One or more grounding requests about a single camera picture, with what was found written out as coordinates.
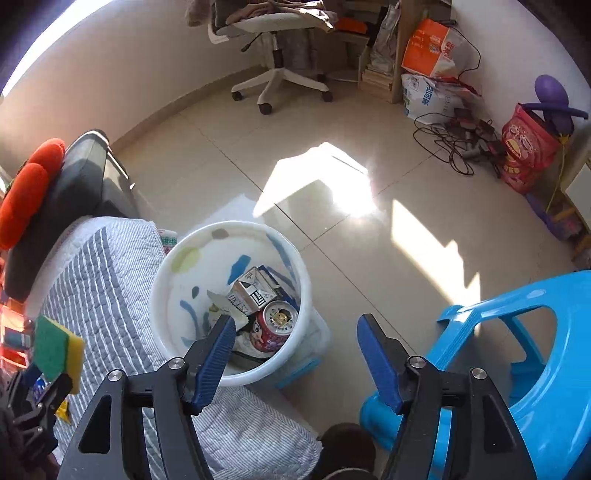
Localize blue plastic stool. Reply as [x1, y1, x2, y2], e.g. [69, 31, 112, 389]
[358, 269, 591, 480]

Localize pink lit shelf unit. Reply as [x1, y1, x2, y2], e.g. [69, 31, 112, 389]
[1, 259, 33, 374]

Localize purple balloon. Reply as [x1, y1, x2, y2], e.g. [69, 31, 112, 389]
[522, 74, 589, 137]

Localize dark grey sofa cushion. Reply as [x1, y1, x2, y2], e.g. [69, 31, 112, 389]
[5, 129, 139, 303]

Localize white office chair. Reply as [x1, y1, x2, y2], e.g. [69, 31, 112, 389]
[185, 1, 339, 115]

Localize white blue plastic bag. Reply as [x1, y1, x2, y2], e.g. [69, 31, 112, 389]
[401, 73, 465, 125]

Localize blue white barcode box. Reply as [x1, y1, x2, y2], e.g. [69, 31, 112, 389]
[257, 265, 300, 310]

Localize red tomato plush cushion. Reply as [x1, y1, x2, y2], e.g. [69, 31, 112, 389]
[0, 138, 66, 250]

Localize white paper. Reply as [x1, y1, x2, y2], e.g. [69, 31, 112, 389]
[206, 290, 249, 331]

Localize white plastic trash bucket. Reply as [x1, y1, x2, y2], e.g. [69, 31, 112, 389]
[149, 221, 311, 387]

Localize tangled black cables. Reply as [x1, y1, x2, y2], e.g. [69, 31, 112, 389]
[410, 108, 507, 177]

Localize milk carton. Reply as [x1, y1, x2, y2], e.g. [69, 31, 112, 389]
[225, 267, 280, 316]

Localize red gift bag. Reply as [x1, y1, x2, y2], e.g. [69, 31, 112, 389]
[501, 103, 561, 194]

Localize grey striped quilted cover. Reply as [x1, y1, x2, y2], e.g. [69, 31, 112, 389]
[25, 217, 322, 479]

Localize orange cardboard box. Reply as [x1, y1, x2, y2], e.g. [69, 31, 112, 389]
[402, 18, 472, 79]

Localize wooden shelf cabinet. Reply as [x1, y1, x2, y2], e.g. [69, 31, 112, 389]
[551, 158, 590, 258]

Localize red cartoon drink can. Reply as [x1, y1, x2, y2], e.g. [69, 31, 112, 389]
[249, 300, 298, 353]

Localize green yellow sponge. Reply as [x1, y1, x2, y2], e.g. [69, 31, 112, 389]
[33, 315, 85, 394]

